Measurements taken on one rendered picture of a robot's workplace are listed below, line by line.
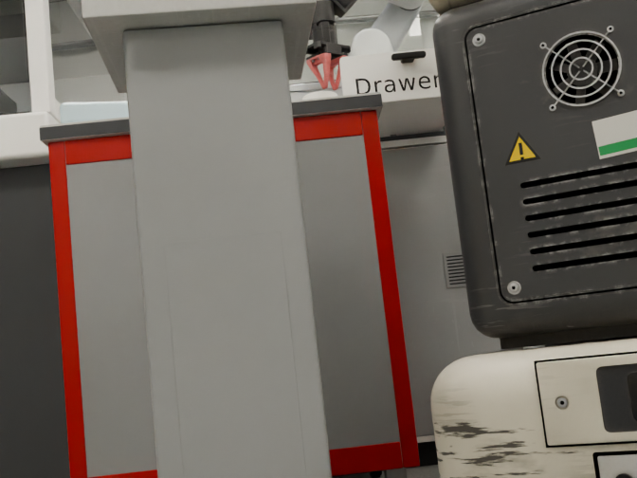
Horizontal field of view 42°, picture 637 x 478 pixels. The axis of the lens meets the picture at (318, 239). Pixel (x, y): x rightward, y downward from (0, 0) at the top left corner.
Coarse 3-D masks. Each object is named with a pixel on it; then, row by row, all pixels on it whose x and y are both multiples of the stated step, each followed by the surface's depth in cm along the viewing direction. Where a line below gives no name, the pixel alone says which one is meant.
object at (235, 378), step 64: (128, 0) 99; (192, 0) 99; (256, 0) 100; (128, 64) 102; (192, 64) 102; (256, 64) 103; (192, 128) 101; (256, 128) 102; (192, 192) 100; (256, 192) 101; (192, 256) 99; (256, 256) 99; (192, 320) 98; (256, 320) 98; (192, 384) 96; (256, 384) 97; (320, 384) 98; (192, 448) 95; (256, 448) 96; (320, 448) 97
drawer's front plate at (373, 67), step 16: (432, 48) 180; (352, 64) 179; (368, 64) 179; (384, 64) 179; (400, 64) 180; (416, 64) 180; (432, 64) 180; (352, 80) 179; (368, 80) 179; (384, 80) 179; (416, 80) 179; (432, 80) 179; (384, 96) 178; (400, 96) 179; (416, 96) 179; (432, 96) 179
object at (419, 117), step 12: (384, 108) 188; (396, 108) 190; (408, 108) 191; (420, 108) 192; (432, 108) 193; (384, 120) 199; (396, 120) 200; (408, 120) 201; (420, 120) 202; (432, 120) 204; (384, 132) 209; (396, 132) 211; (408, 132) 212; (420, 132) 213
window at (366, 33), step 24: (360, 0) 219; (384, 0) 219; (408, 0) 219; (336, 24) 218; (360, 24) 218; (384, 24) 218; (408, 24) 218; (432, 24) 218; (360, 48) 217; (384, 48) 217; (408, 48) 217; (312, 72) 216; (336, 72) 216
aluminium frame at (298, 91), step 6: (294, 84) 213; (300, 84) 213; (306, 84) 213; (312, 84) 213; (318, 84) 213; (330, 84) 213; (294, 90) 213; (300, 90) 213; (306, 90) 214; (312, 90) 214; (318, 90) 214; (324, 90) 214; (330, 90) 214; (336, 90) 213; (294, 96) 213; (300, 96) 213
